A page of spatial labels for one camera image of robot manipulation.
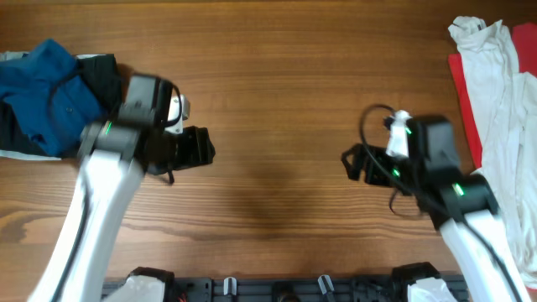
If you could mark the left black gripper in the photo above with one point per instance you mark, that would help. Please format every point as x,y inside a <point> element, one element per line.
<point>185,148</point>

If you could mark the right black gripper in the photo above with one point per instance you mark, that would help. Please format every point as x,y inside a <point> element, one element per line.
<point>371,166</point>

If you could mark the blue t-shirt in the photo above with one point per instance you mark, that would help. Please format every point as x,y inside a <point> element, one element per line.
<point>50,101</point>

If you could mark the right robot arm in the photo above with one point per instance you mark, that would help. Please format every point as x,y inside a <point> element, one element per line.
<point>422,161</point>

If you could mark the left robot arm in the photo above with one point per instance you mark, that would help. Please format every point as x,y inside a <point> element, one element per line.
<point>146,135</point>

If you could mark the folded black garment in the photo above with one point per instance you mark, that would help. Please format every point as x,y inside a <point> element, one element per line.
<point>101,75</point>

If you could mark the white shirt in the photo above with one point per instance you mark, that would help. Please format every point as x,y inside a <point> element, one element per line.
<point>503,126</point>

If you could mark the folded light grey garment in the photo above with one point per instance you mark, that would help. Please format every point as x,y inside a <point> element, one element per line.
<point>9,55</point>

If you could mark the red garment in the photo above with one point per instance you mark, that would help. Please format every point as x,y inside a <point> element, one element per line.
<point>465,105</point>

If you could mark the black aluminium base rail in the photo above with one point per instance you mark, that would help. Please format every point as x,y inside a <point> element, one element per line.
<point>363,288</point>

